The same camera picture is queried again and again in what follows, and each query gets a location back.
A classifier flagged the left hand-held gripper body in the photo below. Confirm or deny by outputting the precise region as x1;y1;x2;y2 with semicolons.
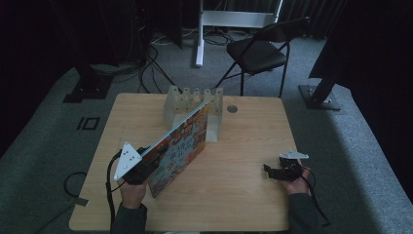
113;141;165;186

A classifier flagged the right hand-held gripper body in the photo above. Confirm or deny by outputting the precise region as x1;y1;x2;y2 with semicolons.
275;148;310;182

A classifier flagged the colourful cartoon picture book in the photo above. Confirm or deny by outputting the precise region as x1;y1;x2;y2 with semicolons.
142;99;210;199

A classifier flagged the translucent white book rack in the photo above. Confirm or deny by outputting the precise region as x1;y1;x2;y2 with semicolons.
163;85;225;143

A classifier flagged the person's right hand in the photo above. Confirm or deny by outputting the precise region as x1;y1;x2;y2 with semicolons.
280;166;314;196

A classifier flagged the person's left hand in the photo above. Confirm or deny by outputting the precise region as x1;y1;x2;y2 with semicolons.
118;175;149;210

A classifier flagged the black stand with flat base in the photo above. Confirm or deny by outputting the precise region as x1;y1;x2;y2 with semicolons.
62;63;115;104

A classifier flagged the black stand with square base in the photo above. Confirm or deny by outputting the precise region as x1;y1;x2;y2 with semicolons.
298;32;346;112

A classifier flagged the black folding chair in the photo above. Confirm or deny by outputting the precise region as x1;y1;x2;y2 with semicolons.
215;17;312;98

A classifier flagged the white metal stand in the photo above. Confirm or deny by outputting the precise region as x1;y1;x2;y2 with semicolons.
195;0;284;68

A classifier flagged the dark curtain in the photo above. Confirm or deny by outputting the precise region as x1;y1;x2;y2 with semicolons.
278;0;349;41

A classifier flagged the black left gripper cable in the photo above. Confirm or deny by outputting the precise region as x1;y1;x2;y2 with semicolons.
104;149;127;229

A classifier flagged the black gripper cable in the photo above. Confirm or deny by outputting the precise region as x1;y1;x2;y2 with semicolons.
300;166;331;228
104;149;127;229

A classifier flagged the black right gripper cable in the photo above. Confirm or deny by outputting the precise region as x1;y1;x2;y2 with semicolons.
300;166;331;228

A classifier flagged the black floor cable loop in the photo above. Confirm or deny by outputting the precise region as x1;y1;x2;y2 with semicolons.
33;171;90;234

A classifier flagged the bundle of black floor cables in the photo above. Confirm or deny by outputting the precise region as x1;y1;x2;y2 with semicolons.
91;30;183;96

